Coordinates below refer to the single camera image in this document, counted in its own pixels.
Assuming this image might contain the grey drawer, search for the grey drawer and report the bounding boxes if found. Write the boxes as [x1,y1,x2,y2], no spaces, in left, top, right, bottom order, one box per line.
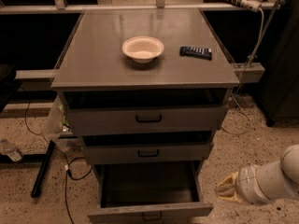
[64,89,228,135]
[88,161,213,224]
[82,132,213,164]

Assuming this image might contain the white paper bowl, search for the white paper bowl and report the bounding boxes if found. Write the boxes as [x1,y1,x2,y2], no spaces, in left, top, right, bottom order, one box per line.
[121,36,164,63]

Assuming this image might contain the grey top drawer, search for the grey top drawer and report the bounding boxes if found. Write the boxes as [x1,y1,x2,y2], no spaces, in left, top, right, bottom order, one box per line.
[64,89,228,135]

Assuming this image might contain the black metal table leg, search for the black metal table leg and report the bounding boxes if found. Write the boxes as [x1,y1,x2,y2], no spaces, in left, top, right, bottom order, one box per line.
[31,141,55,198]

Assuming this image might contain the clear plastic bottle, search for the clear plastic bottle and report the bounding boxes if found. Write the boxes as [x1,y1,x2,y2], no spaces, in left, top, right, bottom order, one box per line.
[0,139,23,162]

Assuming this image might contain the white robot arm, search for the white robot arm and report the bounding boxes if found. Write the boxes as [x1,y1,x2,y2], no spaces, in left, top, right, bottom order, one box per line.
[215,145,299,205]

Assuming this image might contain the dark blue snack packet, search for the dark blue snack packet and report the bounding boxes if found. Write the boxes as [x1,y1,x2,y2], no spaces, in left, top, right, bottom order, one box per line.
[179,46,212,61]

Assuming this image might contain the thin cable on floor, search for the thin cable on floor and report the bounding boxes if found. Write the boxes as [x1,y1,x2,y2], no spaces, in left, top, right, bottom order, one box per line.
[220,7,265,136]

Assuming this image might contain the grey middle drawer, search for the grey middle drawer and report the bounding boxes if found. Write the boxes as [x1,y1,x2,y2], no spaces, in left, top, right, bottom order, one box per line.
[82,132,213,164]

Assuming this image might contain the grey bottom drawer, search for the grey bottom drawer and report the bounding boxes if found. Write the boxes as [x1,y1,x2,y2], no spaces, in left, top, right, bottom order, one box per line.
[88,161,213,224]

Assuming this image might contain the grey drawer cabinet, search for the grey drawer cabinet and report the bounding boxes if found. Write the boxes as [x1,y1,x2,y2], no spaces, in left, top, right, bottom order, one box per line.
[50,8,240,173]

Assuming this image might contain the black floor cable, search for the black floor cable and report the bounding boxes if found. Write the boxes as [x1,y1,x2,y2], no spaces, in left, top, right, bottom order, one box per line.
[23,100,93,224]

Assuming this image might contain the clear plastic bag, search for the clear plastic bag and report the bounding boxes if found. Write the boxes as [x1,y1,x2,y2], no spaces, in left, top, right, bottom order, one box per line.
[43,97,81,151]

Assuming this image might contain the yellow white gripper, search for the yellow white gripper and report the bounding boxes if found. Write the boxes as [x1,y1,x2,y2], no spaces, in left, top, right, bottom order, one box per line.
[215,165,272,205]

